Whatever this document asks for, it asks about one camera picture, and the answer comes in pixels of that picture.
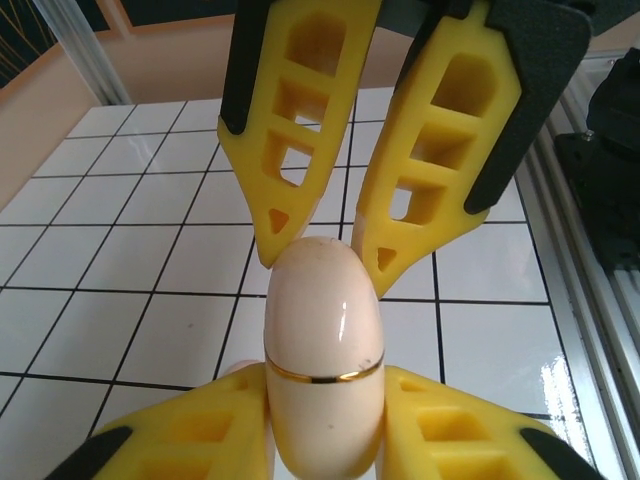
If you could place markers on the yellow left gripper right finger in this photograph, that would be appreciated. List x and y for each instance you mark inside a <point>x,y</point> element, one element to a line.
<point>475,450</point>

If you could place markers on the aluminium frame post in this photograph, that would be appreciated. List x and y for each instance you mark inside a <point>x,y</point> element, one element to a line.
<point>95,50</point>

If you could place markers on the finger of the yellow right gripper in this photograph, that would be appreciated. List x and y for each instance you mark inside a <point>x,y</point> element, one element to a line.
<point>250,175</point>
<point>375,215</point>

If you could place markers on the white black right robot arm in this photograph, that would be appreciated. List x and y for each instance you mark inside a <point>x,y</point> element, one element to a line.
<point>617,90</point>

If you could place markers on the cream earbud charging case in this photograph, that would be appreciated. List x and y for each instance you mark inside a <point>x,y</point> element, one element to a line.
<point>325,325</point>

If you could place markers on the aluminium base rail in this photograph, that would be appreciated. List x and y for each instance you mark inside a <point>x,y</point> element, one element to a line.
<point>600,350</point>

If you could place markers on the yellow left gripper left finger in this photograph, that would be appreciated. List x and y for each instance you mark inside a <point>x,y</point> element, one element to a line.
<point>150,450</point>

